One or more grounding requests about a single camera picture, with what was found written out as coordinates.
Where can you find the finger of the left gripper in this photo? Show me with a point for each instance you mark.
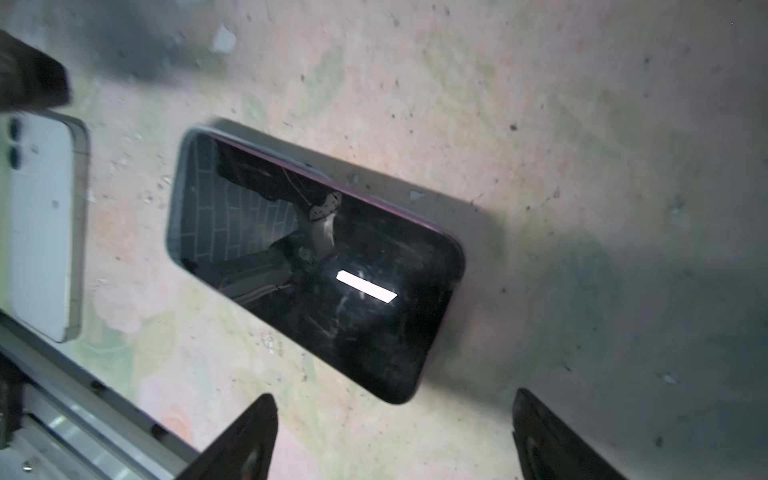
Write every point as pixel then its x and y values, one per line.
pixel 30 79

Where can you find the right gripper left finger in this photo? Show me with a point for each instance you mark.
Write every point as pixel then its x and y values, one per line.
pixel 244 450

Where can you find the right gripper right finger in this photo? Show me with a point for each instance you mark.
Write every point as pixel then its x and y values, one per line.
pixel 549 449

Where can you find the black phone screen up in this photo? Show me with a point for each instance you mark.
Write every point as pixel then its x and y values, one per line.
pixel 362 285

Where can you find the light teal case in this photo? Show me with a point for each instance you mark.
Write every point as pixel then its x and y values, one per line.
pixel 336 168

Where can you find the white phone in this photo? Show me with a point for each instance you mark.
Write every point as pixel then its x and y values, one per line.
pixel 44 187

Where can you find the aluminium front rail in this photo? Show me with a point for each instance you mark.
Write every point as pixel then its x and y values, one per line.
pixel 60 422

